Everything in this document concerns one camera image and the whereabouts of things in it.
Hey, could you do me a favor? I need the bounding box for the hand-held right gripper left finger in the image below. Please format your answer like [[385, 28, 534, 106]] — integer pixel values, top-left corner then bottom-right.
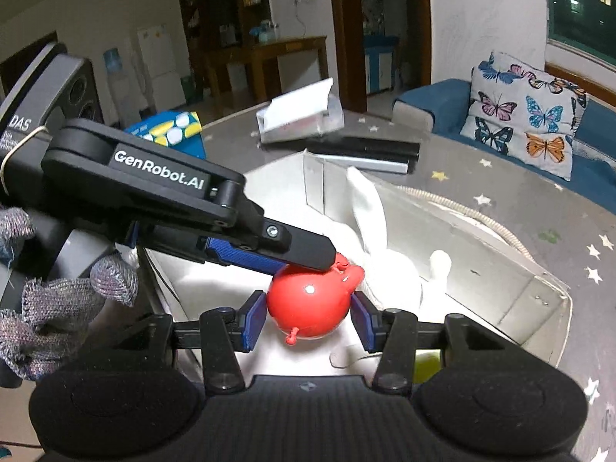
[[89, 291, 268, 394]]

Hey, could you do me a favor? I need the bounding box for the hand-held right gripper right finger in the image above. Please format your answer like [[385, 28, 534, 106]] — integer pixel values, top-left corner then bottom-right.
[[350, 293, 525, 394]]

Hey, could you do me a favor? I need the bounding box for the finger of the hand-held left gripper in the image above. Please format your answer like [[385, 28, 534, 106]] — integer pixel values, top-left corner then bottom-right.
[[127, 221, 290, 276], [41, 118, 338, 273]]

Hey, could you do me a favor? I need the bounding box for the red pig toy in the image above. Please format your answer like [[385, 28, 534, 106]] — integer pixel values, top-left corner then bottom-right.
[[267, 251, 365, 346]]

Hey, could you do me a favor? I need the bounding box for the white plush rabbit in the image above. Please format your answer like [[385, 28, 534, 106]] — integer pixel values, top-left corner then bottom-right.
[[327, 166, 453, 369]]

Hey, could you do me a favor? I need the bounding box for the green pig toy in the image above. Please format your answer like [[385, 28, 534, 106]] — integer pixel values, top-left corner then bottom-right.
[[414, 351, 444, 386]]

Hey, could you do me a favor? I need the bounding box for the grey cardboard box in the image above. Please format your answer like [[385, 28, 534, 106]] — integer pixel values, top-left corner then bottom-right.
[[139, 149, 573, 381]]

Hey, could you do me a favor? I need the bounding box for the person's left hand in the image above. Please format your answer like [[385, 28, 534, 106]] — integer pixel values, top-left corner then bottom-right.
[[0, 207, 140, 386]]

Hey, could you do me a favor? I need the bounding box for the water dispenser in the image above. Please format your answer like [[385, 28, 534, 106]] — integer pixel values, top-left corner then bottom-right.
[[103, 48, 140, 126]]

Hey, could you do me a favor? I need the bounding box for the black flat box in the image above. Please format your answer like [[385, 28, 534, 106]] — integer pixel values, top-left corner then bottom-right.
[[260, 135, 420, 175]]

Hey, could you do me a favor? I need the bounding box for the white refrigerator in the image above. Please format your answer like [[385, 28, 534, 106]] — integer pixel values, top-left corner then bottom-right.
[[136, 24, 186, 111]]

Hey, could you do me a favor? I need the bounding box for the blue dotted tissue box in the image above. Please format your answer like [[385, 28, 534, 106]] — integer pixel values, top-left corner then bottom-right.
[[124, 110, 205, 159]]

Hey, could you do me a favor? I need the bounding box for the white open carton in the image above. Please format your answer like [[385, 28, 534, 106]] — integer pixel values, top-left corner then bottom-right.
[[255, 77, 343, 145]]

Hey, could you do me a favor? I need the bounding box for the round white mat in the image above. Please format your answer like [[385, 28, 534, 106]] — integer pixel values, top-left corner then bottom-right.
[[395, 185, 535, 263]]

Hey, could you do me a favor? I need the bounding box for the dark wooden cabinet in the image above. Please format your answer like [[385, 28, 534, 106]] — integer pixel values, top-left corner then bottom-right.
[[177, 0, 275, 107]]

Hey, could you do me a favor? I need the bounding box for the blue sofa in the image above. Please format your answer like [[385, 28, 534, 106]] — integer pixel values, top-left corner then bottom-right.
[[392, 79, 616, 213]]

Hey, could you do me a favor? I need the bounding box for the wooden side table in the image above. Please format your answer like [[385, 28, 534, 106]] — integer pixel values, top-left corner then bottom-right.
[[204, 36, 330, 107]]

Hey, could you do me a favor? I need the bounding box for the butterfly print pillow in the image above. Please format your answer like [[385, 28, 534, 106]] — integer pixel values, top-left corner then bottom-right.
[[459, 51, 589, 181]]

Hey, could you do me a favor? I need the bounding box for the window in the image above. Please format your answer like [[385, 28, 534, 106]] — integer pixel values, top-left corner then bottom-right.
[[544, 0, 616, 70]]

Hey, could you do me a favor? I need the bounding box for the wooden door frame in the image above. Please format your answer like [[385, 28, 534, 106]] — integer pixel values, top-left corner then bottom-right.
[[327, 0, 431, 112]]

